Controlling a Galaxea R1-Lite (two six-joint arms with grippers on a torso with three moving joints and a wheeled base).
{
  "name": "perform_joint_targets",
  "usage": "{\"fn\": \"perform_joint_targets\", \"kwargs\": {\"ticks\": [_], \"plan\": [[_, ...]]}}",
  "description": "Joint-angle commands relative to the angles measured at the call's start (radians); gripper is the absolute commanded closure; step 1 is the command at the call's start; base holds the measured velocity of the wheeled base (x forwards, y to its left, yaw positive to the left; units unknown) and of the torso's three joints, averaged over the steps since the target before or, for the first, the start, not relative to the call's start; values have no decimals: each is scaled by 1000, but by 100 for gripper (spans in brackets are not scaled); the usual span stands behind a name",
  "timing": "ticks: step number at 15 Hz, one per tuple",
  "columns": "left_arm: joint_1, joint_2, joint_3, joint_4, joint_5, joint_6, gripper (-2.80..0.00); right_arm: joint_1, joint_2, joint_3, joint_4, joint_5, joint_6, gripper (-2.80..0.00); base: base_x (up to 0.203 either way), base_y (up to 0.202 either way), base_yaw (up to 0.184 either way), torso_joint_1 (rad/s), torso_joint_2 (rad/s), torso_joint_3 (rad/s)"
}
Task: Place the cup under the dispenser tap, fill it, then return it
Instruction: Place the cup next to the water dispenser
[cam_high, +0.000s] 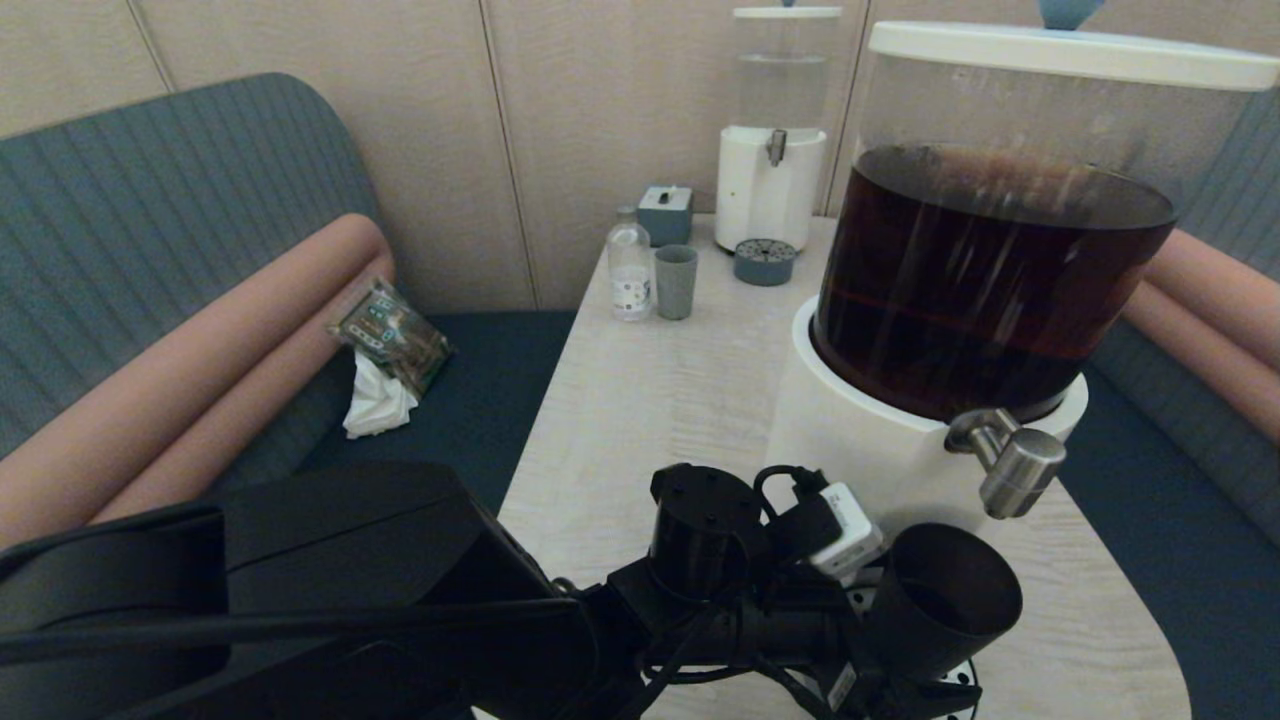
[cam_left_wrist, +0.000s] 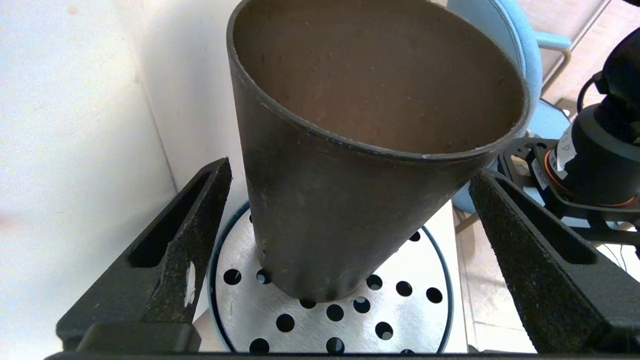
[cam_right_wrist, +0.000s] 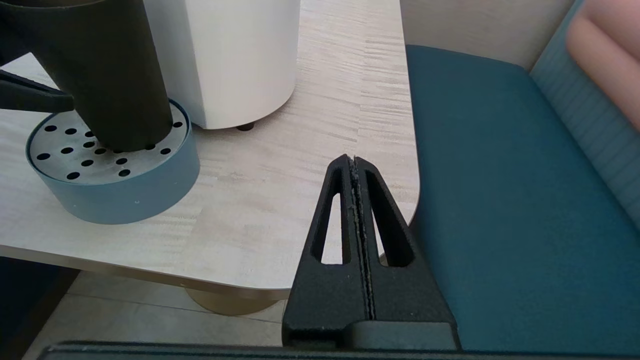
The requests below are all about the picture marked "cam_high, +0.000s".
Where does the black tapered cup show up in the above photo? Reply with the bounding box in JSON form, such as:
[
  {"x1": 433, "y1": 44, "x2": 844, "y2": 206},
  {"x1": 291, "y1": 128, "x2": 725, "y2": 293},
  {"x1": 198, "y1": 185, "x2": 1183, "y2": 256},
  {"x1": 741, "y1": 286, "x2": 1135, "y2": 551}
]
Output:
[{"x1": 863, "y1": 522, "x2": 1024, "y2": 689}]

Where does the silver dispenser tap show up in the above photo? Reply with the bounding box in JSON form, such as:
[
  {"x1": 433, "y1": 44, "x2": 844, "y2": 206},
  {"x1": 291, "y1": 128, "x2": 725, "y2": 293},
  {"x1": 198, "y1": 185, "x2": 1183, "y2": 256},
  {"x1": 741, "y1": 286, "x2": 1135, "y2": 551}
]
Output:
[{"x1": 943, "y1": 407, "x2": 1068, "y2": 520}]

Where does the grey plastic cup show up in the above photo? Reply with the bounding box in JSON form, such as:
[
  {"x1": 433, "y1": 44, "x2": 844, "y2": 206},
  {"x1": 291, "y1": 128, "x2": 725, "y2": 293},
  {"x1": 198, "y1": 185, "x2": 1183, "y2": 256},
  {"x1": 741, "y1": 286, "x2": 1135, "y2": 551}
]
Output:
[{"x1": 654, "y1": 245, "x2": 699, "y2": 321}]

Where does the large blue-grey drip tray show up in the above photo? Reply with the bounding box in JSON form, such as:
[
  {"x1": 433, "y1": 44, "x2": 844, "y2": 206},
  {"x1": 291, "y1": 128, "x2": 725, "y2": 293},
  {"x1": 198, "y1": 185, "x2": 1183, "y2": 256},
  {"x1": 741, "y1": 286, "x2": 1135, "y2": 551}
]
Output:
[{"x1": 845, "y1": 585, "x2": 983, "y2": 720}]

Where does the large tea drink dispenser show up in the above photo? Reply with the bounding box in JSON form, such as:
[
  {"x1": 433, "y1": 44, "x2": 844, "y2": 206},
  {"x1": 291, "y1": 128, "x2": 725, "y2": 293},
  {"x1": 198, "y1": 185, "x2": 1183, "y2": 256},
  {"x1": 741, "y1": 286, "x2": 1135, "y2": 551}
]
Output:
[{"x1": 765, "y1": 0, "x2": 1280, "y2": 546}]

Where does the dark teal seat cushion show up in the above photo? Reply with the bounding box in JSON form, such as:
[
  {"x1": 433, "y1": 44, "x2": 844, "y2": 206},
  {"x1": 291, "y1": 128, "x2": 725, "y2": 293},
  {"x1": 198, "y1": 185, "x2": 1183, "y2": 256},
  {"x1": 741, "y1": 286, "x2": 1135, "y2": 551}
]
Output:
[
  {"x1": 295, "y1": 310, "x2": 579, "y2": 516},
  {"x1": 1060, "y1": 365, "x2": 1280, "y2": 720}
]

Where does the small blue-grey drip tray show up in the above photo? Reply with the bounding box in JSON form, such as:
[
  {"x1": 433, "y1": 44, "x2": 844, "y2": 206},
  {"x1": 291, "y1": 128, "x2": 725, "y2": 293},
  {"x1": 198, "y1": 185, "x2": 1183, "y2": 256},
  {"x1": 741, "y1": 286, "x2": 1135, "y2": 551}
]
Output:
[{"x1": 734, "y1": 237, "x2": 798, "y2": 287}]

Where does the clear plastic water bottle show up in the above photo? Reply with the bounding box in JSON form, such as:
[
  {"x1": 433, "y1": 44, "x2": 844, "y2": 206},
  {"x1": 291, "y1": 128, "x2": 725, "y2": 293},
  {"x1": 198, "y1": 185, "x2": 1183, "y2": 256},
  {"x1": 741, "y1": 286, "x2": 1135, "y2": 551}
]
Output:
[{"x1": 606, "y1": 205, "x2": 656, "y2": 323}]

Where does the salmon pink bolster cushion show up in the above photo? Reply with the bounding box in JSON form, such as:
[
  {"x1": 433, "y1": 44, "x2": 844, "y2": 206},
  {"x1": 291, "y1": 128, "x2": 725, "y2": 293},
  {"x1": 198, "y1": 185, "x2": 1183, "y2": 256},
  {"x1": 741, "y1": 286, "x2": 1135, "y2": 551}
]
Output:
[
  {"x1": 1125, "y1": 283, "x2": 1280, "y2": 446},
  {"x1": 1150, "y1": 230, "x2": 1280, "y2": 371},
  {"x1": 90, "y1": 250, "x2": 396, "y2": 526},
  {"x1": 0, "y1": 212, "x2": 389, "y2": 551}
]

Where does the small water drink dispenser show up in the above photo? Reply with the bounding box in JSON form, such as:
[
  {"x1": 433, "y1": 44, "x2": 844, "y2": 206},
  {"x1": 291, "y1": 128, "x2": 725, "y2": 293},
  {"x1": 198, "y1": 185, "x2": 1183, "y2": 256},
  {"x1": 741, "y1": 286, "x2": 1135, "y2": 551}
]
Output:
[{"x1": 715, "y1": 0, "x2": 846, "y2": 253}]

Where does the blue-grey square box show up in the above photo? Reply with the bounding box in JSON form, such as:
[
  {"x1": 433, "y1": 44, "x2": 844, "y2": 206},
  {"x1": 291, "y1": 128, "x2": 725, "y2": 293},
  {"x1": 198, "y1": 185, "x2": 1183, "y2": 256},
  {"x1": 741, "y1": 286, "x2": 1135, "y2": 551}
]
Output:
[{"x1": 637, "y1": 184, "x2": 694, "y2": 247}]

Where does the white crumpled tissue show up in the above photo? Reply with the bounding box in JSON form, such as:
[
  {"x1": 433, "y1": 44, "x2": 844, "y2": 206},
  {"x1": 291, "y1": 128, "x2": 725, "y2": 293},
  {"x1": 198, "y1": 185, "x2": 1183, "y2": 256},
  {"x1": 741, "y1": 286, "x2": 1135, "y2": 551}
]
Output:
[{"x1": 340, "y1": 347, "x2": 419, "y2": 441}]

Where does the green printed snack packet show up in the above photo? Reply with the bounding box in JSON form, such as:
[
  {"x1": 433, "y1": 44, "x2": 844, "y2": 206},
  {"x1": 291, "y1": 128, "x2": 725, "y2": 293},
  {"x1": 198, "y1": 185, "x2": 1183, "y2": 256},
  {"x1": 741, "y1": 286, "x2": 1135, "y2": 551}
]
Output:
[{"x1": 325, "y1": 277, "x2": 453, "y2": 396}]

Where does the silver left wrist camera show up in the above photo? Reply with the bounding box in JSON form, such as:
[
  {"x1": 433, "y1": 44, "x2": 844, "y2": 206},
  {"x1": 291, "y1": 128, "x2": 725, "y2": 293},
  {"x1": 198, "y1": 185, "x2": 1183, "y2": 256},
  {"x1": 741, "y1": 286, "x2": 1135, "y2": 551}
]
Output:
[{"x1": 800, "y1": 483, "x2": 887, "y2": 581}]

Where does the black camera cable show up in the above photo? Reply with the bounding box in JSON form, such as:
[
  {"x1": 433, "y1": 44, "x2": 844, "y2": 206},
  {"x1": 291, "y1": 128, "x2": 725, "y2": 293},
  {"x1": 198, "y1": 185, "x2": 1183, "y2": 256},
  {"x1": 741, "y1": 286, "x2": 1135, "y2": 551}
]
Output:
[{"x1": 752, "y1": 464, "x2": 829, "y2": 523}]

